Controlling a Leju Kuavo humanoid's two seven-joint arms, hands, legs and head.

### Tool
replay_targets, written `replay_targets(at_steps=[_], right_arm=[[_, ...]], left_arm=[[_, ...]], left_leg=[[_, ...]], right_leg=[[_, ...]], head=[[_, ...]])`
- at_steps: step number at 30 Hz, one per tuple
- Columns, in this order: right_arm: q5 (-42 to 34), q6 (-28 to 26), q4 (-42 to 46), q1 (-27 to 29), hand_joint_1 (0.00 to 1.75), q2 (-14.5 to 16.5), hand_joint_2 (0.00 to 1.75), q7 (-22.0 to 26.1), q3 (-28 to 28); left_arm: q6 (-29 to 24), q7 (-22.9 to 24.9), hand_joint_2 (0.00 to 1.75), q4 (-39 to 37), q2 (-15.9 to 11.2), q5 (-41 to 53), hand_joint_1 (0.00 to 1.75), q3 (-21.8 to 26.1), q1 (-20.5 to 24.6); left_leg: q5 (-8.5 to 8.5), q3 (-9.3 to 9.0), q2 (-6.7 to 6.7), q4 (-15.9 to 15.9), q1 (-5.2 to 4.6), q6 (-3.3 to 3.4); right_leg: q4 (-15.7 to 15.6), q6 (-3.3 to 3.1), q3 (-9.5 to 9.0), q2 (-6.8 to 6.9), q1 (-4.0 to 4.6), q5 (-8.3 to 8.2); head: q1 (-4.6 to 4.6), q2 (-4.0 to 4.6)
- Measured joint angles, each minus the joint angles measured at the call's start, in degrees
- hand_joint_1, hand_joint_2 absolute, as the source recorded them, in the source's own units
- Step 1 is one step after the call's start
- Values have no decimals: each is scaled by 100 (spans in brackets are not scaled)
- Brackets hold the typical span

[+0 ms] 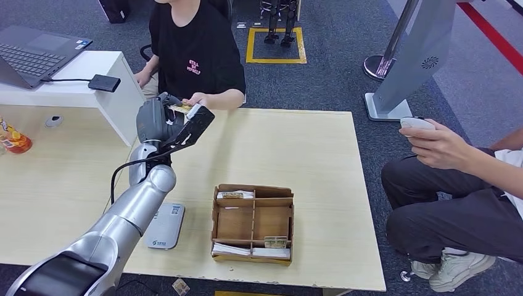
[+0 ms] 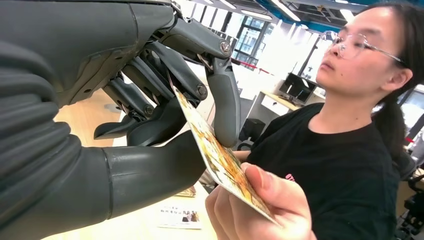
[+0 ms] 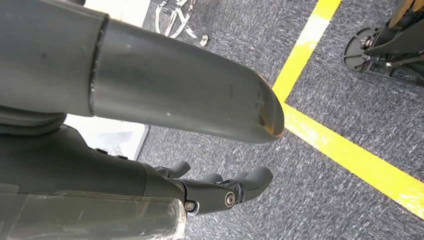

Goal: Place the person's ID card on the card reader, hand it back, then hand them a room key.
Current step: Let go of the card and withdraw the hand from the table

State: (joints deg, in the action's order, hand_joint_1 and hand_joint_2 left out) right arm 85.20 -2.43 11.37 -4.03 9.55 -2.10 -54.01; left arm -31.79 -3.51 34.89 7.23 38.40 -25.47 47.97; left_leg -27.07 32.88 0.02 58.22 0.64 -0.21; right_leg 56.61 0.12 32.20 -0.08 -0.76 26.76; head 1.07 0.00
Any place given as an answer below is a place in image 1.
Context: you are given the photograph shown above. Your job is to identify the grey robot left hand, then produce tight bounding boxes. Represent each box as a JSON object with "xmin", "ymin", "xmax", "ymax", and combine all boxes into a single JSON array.
[{"xmin": 136, "ymin": 91, "xmax": 185, "ymax": 144}]

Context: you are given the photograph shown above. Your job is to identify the person's left hand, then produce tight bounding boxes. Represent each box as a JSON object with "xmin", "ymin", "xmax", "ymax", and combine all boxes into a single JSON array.
[
  {"xmin": 398, "ymin": 119, "xmax": 475, "ymax": 170},
  {"xmin": 183, "ymin": 92, "xmax": 210, "ymax": 108}
]

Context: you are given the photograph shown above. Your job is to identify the person's right hand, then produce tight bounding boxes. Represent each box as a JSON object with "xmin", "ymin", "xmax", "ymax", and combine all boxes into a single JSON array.
[{"xmin": 134, "ymin": 69, "xmax": 153, "ymax": 89}]

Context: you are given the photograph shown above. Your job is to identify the white handheld remote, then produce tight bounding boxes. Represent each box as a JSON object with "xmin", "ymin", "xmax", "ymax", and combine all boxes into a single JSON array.
[{"xmin": 400, "ymin": 117, "xmax": 437, "ymax": 133}]

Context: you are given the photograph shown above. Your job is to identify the wooden divided organizer box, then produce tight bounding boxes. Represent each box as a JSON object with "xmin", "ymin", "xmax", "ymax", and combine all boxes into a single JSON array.
[{"xmin": 210, "ymin": 184, "xmax": 295, "ymax": 267}]

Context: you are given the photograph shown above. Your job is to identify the person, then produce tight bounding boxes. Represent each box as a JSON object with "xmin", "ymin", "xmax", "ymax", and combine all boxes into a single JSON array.
[
  {"xmin": 381, "ymin": 118, "xmax": 523, "ymax": 294},
  {"xmin": 134, "ymin": 0, "xmax": 247, "ymax": 111}
]

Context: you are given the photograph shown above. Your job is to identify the white card sleeve stack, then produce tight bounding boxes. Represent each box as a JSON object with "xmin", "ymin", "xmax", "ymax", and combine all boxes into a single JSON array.
[
  {"xmin": 251, "ymin": 247, "xmax": 291, "ymax": 260},
  {"xmin": 212, "ymin": 242, "xmax": 251, "ymax": 257},
  {"xmin": 216, "ymin": 190, "xmax": 255, "ymax": 200}
]

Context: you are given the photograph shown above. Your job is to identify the white desk riser shelf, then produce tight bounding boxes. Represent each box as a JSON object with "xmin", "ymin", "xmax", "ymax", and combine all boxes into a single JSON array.
[{"xmin": 0, "ymin": 51, "xmax": 148, "ymax": 147}]

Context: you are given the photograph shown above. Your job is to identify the small black box device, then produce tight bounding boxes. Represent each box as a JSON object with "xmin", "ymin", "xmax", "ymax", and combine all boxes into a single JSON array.
[{"xmin": 88, "ymin": 74, "xmax": 121, "ymax": 93}]

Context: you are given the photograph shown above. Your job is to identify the black case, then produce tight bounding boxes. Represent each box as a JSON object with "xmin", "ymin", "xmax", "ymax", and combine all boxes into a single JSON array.
[{"xmin": 97, "ymin": 0, "xmax": 133, "ymax": 25}]

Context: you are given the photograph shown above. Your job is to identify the yellow floor tape square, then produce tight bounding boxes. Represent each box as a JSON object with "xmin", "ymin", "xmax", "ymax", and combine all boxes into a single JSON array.
[{"xmin": 245, "ymin": 27, "xmax": 308, "ymax": 65}]

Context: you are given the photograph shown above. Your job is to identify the grey kiosk stand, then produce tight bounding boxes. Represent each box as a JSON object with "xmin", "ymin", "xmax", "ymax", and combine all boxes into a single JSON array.
[{"xmin": 364, "ymin": 0, "xmax": 458, "ymax": 123}]

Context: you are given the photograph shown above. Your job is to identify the black humanoid robot legs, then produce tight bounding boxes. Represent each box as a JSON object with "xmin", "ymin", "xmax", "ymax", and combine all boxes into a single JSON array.
[{"xmin": 260, "ymin": 0, "xmax": 299, "ymax": 49}]

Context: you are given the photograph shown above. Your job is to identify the dark grey laptop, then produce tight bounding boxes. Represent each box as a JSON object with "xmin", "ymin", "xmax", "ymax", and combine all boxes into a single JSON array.
[{"xmin": 0, "ymin": 25, "xmax": 94, "ymax": 90}]

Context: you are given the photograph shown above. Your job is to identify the red floor tape strip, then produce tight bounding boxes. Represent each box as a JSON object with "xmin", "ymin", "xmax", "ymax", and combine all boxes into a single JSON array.
[{"xmin": 456, "ymin": 2, "xmax": 523, "ymax": 77}]

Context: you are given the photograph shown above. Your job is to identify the beige sneaker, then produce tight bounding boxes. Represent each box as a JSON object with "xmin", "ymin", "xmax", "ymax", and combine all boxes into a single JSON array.
[
  {"xmin": 411, "ymin": 260, "xmax": 444, "ymax": 281},
  {"xmin": 428, "ymin": 252, "xmax": 497, "ymax": 294}
]

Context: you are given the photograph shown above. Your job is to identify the orange drink bottle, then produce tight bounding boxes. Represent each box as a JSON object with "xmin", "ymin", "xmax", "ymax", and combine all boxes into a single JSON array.
[{"xmin": 0, "ymin": 117, "xmax": 33, "ymax": 155}]

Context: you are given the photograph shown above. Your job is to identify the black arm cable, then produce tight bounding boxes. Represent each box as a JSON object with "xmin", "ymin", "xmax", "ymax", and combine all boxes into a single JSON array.
[{"xmin": 110, "ymin": 139, "xmax": 195, "ymax": 205}]

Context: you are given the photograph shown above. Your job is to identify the chrome stanchion post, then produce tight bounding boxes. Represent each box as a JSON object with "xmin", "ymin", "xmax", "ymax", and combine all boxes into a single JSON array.
[{"xmin": 363, "ymin": 0, "xmax": 422, "ymax": 83}]

